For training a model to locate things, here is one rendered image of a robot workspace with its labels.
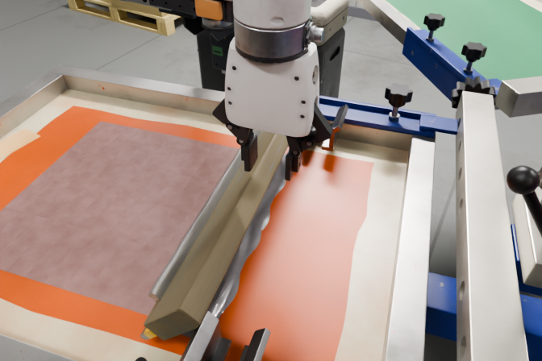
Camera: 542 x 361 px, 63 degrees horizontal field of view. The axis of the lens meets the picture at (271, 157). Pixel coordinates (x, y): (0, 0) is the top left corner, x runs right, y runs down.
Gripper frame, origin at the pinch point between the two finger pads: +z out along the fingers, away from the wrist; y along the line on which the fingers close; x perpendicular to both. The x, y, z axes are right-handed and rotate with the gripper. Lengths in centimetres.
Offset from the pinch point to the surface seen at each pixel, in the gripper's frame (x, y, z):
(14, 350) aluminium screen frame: 27.1, 18.9, 9.5
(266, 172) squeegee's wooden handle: -1.8, 1.2, 4.3
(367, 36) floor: -298, 17, 115
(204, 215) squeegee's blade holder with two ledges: 5.4, 7.3, 7.4
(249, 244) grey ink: 3.7, 1.8, 13.1
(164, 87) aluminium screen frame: -26.4, 31.0, 10.8
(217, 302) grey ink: 13.8, 2.2, 12.3
